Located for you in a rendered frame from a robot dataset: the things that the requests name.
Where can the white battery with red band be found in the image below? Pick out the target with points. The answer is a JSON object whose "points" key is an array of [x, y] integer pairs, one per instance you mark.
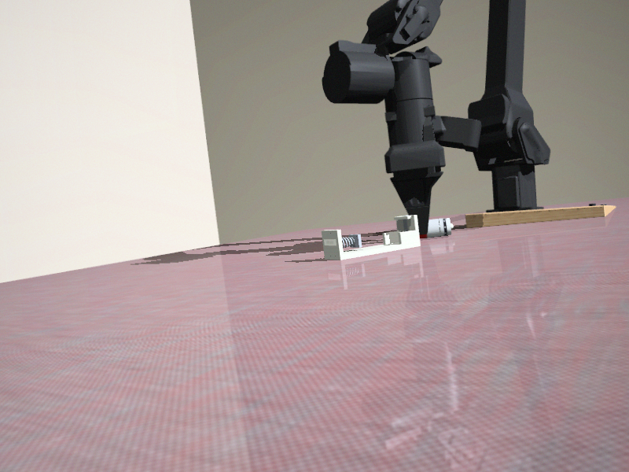
{"points": [[438, 227]]}

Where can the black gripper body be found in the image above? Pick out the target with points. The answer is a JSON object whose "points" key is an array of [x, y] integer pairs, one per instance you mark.
{"points": [[408, 153]]}

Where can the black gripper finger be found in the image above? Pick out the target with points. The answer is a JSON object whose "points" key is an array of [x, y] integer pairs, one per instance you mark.
{"points": [[415, 193]]}

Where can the white battery holder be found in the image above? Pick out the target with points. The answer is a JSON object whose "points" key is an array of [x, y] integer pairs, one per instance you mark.
{"points": [[405, 237]]}

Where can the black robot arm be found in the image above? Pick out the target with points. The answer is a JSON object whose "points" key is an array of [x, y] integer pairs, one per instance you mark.
{"points": [[499, 127]]}

